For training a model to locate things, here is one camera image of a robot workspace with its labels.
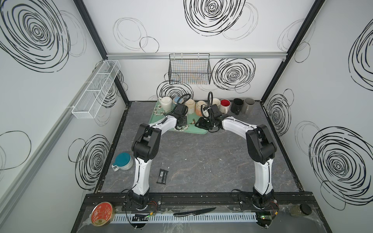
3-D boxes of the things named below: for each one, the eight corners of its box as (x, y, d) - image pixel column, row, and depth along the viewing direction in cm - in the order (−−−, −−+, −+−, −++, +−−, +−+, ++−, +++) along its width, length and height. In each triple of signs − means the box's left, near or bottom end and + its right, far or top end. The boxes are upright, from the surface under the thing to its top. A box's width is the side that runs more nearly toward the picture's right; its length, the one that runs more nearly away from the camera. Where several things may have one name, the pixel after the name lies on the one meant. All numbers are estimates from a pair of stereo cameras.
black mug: (235, 116, 113) (239, 107, 105) (228, 109, 119) (231, 100, 111) (243, 113, 116) (247, 104, 108) (235, 105, 121) (239, 96, 113)
